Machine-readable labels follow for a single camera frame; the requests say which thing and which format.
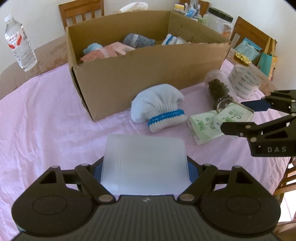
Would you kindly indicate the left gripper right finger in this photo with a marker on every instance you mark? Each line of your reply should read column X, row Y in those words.
column 201, row 177

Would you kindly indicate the green white tissue pack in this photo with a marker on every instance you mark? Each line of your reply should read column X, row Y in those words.
column 205, row 127

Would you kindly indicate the red white knitted sock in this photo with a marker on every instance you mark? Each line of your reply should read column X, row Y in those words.
column 102, row 53

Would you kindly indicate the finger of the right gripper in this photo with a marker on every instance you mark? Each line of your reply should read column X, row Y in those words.
column 275, row 129
column 280, row 100

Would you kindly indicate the brown cardboard box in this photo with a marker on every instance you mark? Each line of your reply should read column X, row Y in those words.
column 108, row 86

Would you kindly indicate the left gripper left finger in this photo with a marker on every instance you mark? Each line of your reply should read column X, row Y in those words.
column 86, row 174

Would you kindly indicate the grey blue knitted sock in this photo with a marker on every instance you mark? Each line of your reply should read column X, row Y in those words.
column 138, row 41

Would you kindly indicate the yellow crochet coaster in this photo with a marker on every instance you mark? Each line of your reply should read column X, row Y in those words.
column 241, row 59

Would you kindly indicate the white blue knitted sock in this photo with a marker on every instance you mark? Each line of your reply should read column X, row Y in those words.
column 158, row 106

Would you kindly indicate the light blue round toy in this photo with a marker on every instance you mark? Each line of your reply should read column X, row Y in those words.
column 92, row 47

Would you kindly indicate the clear jar of dark tea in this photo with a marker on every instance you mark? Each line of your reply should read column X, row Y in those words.
column 219, row 89

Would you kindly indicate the roll of printed tape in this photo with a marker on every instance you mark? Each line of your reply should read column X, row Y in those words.
column 244, row 81

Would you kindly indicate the large black-lid plastic jar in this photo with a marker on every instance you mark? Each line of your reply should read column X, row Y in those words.
column 218, row 21

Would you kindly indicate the pink tablecloth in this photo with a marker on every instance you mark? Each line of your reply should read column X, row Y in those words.
column 43, row 124

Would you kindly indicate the clear plastic lidded container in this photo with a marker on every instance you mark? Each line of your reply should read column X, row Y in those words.
column 143, row 165

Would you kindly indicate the teal paper bag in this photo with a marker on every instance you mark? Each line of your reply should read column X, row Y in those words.
column 268, row 60

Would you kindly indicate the tissue box with tissue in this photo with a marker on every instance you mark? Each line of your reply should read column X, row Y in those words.
column 136, row 6

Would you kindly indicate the clear plastic water bottle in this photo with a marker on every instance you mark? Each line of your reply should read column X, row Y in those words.
column 19, row 43

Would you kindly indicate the wooden chair by wall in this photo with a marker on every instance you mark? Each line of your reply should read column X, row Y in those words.
column 81, row 8

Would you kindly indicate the teal packet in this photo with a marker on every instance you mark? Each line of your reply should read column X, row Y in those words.
column 248, row 49

